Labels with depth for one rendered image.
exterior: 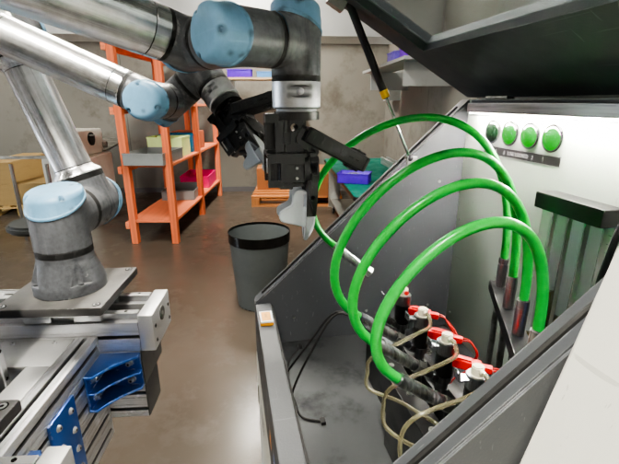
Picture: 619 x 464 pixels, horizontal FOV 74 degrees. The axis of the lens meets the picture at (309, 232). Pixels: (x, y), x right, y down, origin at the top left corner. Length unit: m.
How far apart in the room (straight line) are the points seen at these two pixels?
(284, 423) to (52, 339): 0.58
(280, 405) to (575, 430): 0.45
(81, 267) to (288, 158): 0.57
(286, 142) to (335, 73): 6.33
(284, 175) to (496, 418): 0.42
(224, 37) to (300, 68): 0.13
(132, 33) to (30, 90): 0.53
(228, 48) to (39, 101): 0.66
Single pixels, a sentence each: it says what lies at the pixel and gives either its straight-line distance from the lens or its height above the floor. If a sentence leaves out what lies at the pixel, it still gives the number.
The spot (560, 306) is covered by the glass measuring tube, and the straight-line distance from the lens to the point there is 0.85.
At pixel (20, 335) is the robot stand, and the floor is 0.95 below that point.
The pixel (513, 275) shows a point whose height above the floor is 1.16.
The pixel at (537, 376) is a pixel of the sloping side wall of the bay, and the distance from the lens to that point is 0.50.
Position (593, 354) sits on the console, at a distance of 0.48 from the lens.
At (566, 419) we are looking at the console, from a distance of 0.50.
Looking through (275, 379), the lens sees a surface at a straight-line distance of 0.82.
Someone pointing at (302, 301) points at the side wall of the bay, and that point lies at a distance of 1.09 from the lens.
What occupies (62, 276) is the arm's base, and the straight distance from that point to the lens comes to 1.03.
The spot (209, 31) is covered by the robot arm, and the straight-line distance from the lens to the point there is 0.57.
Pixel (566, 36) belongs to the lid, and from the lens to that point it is 0.74.
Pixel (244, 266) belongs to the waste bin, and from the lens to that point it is 2.89.
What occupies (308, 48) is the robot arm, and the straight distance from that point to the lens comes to 0.64.
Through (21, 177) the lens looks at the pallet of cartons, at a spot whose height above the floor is 0.48.
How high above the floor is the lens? 1.44
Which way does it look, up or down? 18 degrees down
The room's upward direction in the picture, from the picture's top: straight up
